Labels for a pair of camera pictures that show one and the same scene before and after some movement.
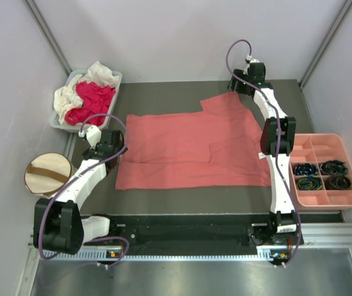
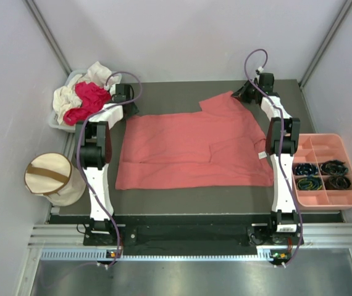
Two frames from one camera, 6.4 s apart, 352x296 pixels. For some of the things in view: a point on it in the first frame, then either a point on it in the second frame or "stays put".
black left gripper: [90, 149] → [131, 111]
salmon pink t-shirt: [219, 147] stays put
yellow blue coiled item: [309, 183] stays put
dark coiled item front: [337, 182] stays put
